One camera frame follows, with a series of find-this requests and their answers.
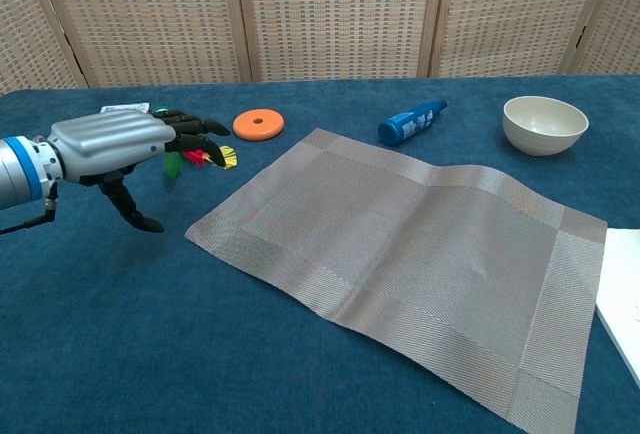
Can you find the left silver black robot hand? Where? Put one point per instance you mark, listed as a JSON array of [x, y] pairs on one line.
[[110, 144]]

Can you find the grey woven placemat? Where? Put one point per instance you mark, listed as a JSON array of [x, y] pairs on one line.
[[400, 244]]

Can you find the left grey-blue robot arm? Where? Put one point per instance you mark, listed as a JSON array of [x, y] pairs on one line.
[[22, 174]]

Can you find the beige bowl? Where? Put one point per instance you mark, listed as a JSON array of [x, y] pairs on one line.
[[545, 126]]

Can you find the white spouted food pouch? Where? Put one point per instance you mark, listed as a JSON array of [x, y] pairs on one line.
[[125, 108]]

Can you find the colourful feather shuttlecock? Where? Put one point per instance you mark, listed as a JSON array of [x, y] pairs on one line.
[[173, 166]]

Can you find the woven folding screen panel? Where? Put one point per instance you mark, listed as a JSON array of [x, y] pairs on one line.
[[520, 14], [145, 19], [340, 14], [615, 14], [30, 24]]

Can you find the orange disc with hole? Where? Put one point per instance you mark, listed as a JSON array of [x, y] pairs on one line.
[[260, 126]]

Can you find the blue felt table cover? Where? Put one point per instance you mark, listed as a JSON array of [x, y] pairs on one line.
[[125, 329]]

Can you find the blue spray bottle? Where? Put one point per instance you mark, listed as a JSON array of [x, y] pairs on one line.
[[407, 126]]

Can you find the white orange book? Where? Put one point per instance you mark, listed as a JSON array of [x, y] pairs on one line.
[[620, 284]]

